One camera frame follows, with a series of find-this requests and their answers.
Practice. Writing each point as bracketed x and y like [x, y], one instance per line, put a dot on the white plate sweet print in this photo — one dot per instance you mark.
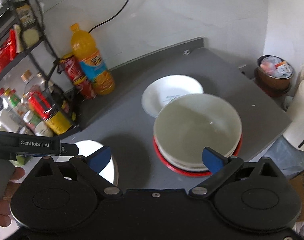
[100, 159]

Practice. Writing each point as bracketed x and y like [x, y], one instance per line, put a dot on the brown trash bin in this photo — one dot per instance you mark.
[273, 75]

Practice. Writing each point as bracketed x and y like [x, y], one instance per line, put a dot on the orange juice bottle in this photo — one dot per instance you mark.
[90, 59]

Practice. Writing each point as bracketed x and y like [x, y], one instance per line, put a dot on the white rice cooker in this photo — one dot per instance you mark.
[294, 134]

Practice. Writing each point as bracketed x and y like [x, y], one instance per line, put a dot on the person left hand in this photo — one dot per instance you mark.
[10, 190]

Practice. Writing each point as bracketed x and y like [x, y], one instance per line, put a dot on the black kitchen shelf rack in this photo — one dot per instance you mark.
[17, 41]

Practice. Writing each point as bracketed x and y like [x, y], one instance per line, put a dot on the white plate baker print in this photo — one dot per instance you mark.
[162, 91]

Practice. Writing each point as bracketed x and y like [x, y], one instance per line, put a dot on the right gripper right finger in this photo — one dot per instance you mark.
[222, 169]

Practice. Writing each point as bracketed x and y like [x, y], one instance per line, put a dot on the large white bowl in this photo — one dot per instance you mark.
[197, 114]

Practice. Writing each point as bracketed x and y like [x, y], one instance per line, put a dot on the red drink can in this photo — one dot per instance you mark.
[77, 77]

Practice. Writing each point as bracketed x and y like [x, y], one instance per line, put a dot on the dark soy sauce bottle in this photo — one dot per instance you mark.
[48, 102]

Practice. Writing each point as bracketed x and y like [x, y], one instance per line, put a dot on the red black bowl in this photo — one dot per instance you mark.
[169, 141]

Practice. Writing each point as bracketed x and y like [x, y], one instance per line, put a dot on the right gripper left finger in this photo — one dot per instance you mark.
[89, 169]

